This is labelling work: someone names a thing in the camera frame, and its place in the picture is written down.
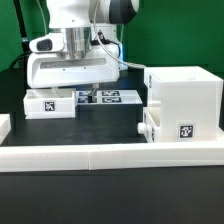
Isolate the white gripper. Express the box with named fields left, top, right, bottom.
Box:
left=27, top=28, right=119, bottom=103

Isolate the white drawer box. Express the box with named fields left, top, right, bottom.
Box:
left=137, top=109, right=156, bottom=143
left=23, top=88, right=76, bottom=119

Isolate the white front drawer box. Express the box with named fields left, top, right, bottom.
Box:
left=137, top=109, right=156, bottom=143

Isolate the white drawer cabinet frame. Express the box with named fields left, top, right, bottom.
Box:
left=143, top=66, right=223, bottom=143

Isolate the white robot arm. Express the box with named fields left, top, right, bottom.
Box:
left=27, top=0, right=139, bottom=89

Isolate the white fiducial marker sheet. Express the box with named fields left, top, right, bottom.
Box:
left=76, top=90, right=142, bottom=105

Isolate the white U-shaped border fence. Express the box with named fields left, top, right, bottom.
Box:
left=0, top=114, right=224, bottom=172

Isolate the black pole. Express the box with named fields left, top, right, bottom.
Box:
left=13, top=0, right=30, bottom=53

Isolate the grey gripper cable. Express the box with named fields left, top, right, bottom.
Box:
left=91, top=0, right=148, bottom=70

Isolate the black cable with connector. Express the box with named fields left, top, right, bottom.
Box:
left=8, top=51, right=31, bottom=70

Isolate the white thin cable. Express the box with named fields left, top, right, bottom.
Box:
left=35, top=0, right=49, bottom=34

